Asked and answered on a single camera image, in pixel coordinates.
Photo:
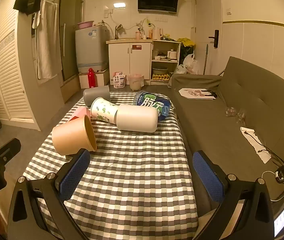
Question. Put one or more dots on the pink cup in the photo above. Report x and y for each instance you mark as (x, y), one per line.
(79, 112)

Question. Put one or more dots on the red bottle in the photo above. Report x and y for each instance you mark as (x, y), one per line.
(91, 78)

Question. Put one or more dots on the white entrance door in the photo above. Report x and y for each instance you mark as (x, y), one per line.
(204, 17)

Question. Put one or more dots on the clear plastic wrapper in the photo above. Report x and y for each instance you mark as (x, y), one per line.
(234, 113)

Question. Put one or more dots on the grey cooking pot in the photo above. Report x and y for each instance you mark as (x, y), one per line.
(160, 70)

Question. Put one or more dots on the printed card on sofa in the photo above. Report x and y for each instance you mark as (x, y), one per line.
(194, 93)

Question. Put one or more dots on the grey plastic cup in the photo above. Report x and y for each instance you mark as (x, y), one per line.
(94, 95)

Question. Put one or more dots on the white electric kettle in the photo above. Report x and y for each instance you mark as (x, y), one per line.
(157, 33)

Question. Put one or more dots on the white detergent refill bag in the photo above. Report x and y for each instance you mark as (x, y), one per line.
(119, 80)

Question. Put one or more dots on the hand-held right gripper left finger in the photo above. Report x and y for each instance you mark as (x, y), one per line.
(74, 176)

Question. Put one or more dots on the yellow egg tray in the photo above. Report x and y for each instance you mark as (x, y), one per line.
(160, 77)

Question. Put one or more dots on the white washing machine stand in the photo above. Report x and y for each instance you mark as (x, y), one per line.
(102, 78)

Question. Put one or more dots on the white paper sheet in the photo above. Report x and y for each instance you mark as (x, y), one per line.
(253, 141)

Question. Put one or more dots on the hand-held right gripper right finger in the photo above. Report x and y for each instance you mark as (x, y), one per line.
(207, 177)

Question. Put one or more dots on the white hanging towel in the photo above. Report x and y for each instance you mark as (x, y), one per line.
(45, 42)

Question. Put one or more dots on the white sink cabinet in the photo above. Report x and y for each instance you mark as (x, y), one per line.
(129, 57)

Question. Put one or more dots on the trash bin with pink liner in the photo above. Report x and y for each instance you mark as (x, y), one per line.
(135, 82)

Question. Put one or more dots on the yellow plastic bag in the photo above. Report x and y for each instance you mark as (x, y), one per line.
(185, 42)

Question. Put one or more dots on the glass bathroom door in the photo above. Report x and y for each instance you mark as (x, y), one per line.
(69, 30)

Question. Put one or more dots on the pink plastic basin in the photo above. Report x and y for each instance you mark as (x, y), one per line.
(85, 25)

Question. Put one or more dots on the white plastic bag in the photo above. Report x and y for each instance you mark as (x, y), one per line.
(189, 62)

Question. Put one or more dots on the pink pump bottle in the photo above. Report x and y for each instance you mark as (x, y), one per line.
(138, 33)

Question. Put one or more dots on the black hanging cloth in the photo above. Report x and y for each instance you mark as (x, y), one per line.
(26, 3)

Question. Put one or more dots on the grey-green sofa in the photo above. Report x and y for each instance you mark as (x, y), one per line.
(207, 125)

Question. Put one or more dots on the grey checkered cloth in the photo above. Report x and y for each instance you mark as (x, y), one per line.
(137, 180)

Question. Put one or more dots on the white plastic cup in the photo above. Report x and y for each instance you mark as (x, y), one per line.
(137, 118)

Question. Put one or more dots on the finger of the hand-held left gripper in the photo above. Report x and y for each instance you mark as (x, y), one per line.
(5, 151)

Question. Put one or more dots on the metal faucet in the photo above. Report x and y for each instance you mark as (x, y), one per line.
(118, 31)

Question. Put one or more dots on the white light switch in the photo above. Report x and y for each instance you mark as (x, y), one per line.
(228, 11)

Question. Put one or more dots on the white louvered wardrobe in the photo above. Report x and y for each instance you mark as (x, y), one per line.
(9, 67)

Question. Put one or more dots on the white green-printed paper cup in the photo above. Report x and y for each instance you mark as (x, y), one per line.
(104, 110)

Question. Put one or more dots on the tan paper cup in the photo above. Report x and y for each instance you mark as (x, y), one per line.
(68, 136)

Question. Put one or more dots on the white open shelf unit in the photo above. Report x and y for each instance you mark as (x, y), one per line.
(174, 65)

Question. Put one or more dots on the grey washing machine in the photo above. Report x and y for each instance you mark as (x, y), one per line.
(92, 47)

